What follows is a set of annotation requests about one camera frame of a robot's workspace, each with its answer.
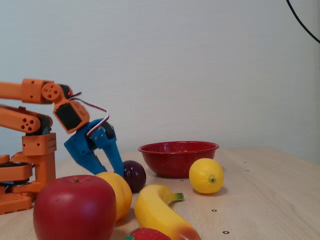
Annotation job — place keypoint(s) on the dark purple plum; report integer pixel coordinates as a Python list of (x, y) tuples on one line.
[(135, 177)]

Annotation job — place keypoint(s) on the yellow lemon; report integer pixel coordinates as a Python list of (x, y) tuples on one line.
[(205, 175)]

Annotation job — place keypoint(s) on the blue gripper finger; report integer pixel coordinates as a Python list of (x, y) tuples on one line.
[(88, 162), (112, 152)]

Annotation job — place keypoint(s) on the red strawberry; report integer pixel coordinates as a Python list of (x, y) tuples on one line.
[(147, 235)]

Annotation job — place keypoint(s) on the yellow banana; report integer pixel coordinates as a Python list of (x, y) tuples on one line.
[(155, 212)]

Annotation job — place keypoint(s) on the red speckled bowl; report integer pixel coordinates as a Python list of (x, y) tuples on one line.
[(175, 162)]

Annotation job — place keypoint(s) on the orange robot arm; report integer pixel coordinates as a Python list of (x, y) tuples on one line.
[(32, 91)]

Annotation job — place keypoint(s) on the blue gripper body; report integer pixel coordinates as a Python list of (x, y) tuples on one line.
[(79, 146)]

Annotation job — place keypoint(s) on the orange yellow peach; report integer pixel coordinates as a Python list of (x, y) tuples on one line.
[(122, 195)]

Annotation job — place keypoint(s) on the red apple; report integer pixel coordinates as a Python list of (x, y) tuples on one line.
[(75, 210)]

